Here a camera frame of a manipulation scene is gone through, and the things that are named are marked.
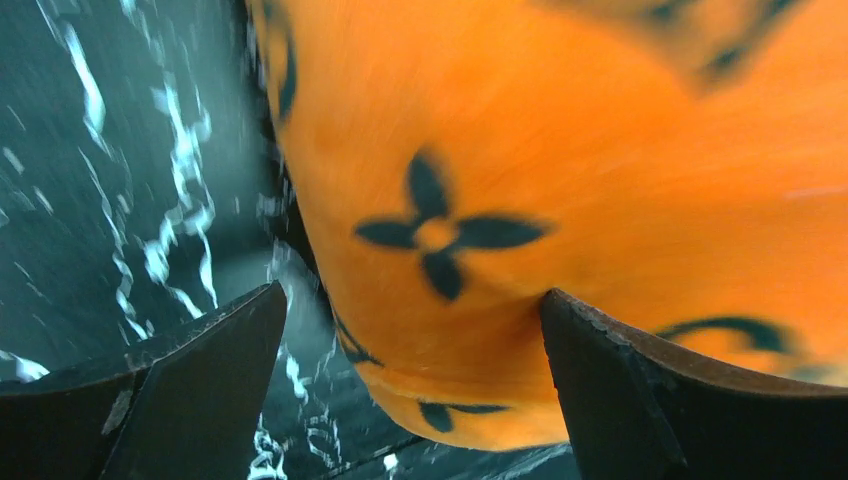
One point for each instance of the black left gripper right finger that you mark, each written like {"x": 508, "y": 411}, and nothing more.
{"x": 637, "y": 406}

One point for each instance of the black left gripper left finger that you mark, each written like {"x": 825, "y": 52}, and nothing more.
{"x": 183, "y": 404}

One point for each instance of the orange patterned plush pillowcase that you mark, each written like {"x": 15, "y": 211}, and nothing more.
{"x": 679, "y": 165}

